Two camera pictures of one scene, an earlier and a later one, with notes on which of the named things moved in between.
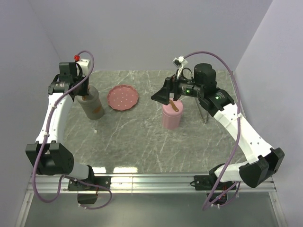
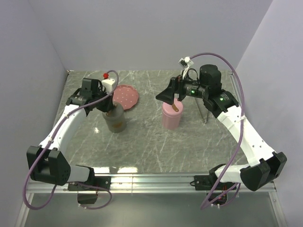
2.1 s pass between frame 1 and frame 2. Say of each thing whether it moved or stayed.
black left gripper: moved
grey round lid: moved
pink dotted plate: stayed
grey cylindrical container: moved
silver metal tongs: stayed
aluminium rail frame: stayed
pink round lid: stayed
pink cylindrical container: stayed
